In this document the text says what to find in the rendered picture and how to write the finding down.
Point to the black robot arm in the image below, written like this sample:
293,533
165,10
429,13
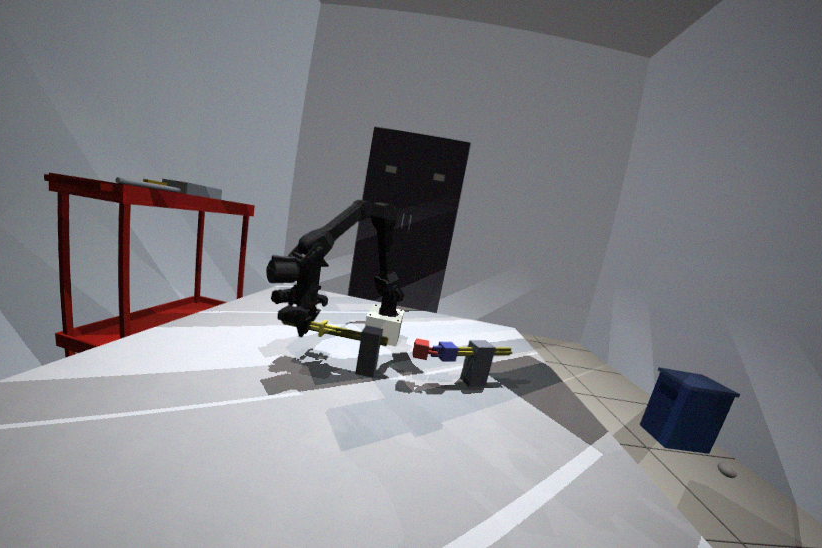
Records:
316,244

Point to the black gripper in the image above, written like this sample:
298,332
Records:
306,299

